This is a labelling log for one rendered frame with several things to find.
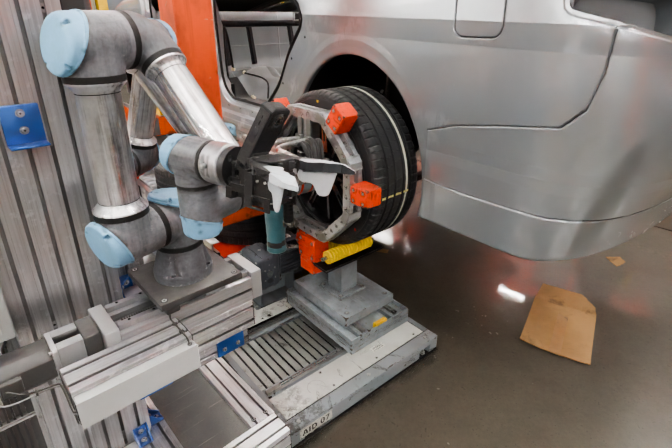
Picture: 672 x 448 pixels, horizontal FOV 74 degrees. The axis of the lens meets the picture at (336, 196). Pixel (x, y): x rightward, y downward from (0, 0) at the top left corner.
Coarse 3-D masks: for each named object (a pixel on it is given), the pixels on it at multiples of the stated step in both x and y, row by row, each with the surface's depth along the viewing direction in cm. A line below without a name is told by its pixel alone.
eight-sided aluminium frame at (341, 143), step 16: (304, 112) 172; (320, 112) 165; (288, 128) 191; (336, 144) 161; (352, 144) 163; (352, 160) 159; (352, 176) 160; (352, 208) 165; (304, 224) 192; (320, 224) 191; (336, 224) 173; (320, 240) 184
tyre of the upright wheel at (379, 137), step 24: (312, 96) 179; (336, 96) 170; (360, 96) 173; (360, 120) 162; (384, 120) 168; (360, 144) 163; (384, 144) 164; (408, 144) 171; (384, 168) 163; (408, 168) 171; (384, 192) 165; (408, 192) 176; (312, 216) 201; (384, 216) 173; (336, 240) 190
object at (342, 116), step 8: (336, 104) 157; (344, 104) 159; (336, 112) 157; (344, 112) 156; (352, 112) 158; (328, 120) 161; (336, 120) 158; (344, 120) 156; (352, 120) 159; (336, 128) 159; (344, 128) 161
